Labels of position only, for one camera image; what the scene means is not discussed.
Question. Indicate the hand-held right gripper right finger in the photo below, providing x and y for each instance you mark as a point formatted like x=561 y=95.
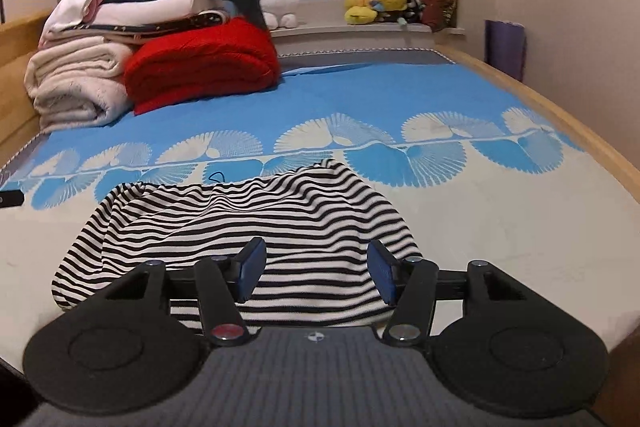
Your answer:
x=382 y=274

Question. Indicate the red folded blanket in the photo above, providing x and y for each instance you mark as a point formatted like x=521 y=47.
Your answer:
x=200 y=62

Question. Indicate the blue white patterned bed sheet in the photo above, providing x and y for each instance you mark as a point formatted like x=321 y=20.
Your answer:
x=350 y=97

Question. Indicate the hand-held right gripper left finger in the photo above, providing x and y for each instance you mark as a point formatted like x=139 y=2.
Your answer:
x=252 y=269

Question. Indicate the wooden bed frame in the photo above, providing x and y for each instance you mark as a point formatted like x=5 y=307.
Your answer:
x=15 y=72

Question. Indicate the black white plush toy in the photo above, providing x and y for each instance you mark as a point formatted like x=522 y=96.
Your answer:
x=412 y=7

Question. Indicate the yellow duck plush toy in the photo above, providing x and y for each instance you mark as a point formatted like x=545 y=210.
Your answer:
x=357 y=2

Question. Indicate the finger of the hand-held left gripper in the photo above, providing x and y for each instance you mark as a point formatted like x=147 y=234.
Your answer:
x=12 y=199

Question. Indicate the white folded quilt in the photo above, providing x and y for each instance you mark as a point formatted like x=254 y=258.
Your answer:
x=150 y=9

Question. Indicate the thin-striped black white garment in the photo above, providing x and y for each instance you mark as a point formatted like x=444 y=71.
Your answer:
x=300 y=217

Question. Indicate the dark patterned folded cloth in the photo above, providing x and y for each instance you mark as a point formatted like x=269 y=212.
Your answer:
x=165 y=27

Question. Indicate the cream folded blanket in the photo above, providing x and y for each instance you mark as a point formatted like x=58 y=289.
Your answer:
x=75 y=82

